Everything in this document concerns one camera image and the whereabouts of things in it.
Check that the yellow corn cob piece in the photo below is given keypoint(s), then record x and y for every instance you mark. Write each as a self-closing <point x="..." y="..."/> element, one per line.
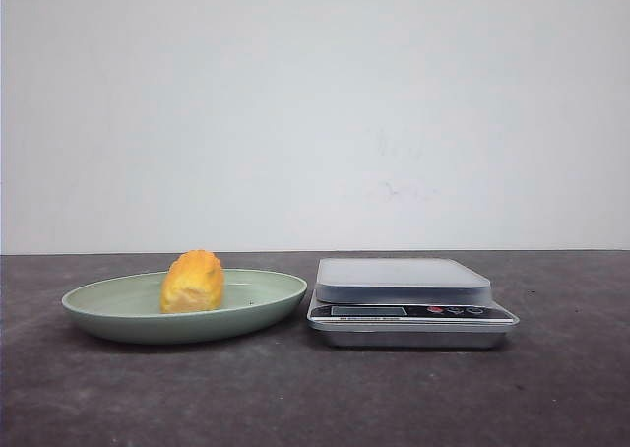
<point x="193" y="283"/>

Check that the silver digital kitchen scale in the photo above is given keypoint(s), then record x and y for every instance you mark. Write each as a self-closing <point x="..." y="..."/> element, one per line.
<point x="415" y="302"/>

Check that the light green plate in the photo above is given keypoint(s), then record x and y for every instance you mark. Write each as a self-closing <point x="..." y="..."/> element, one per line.
<point x="126" y="309"/>

